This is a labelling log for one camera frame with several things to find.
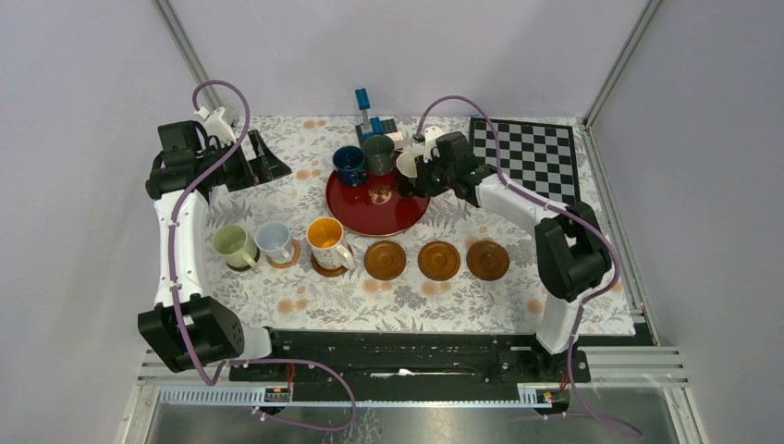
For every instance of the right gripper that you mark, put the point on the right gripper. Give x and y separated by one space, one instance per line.
423 184

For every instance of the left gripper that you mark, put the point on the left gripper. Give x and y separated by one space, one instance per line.
263 167

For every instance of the black mug cream inside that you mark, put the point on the black mug cream inside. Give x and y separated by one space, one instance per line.
406 174

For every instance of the light blue mug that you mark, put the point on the light blue mug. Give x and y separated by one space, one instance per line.
273 238

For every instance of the light green mug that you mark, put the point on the light green mug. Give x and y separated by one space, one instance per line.
233 238

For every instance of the patterned mug orange inside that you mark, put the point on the patterned mug orange inside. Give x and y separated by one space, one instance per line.
326 236

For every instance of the light wooden coaster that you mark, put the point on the light wooden coaster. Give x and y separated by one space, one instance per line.
289 263

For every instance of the dark brown wooden coaster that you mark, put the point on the dark brown wooden coaster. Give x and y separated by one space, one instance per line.
242 261

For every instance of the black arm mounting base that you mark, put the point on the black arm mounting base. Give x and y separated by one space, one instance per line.
409 367

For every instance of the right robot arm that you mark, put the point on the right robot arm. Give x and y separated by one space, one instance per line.
571 252

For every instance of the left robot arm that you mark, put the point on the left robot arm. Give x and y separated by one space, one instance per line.
186 319

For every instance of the dark green mug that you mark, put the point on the dark green mug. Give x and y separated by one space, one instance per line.
379 151

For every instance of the red round tray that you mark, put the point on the red round tray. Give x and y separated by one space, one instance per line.
375 208

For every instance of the dark blue mug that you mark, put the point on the dark blue mug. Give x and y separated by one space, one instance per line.
350 166

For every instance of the blue and black block toy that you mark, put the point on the blue and black block toy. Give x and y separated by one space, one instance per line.
370 126

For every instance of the floral tablecloth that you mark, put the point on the floral tablecloth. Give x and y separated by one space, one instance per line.
298 297

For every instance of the black and white chessboard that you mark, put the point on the black and white chessboard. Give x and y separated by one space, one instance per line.
540 157

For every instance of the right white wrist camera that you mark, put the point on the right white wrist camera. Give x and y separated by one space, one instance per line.
430 134

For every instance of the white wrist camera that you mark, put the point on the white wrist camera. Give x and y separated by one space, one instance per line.
217 123
430 134

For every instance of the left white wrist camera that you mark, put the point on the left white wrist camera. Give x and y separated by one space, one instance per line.
217 123

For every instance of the aluminium rail frame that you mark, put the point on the aluminium rail frame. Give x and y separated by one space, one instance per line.
646 386

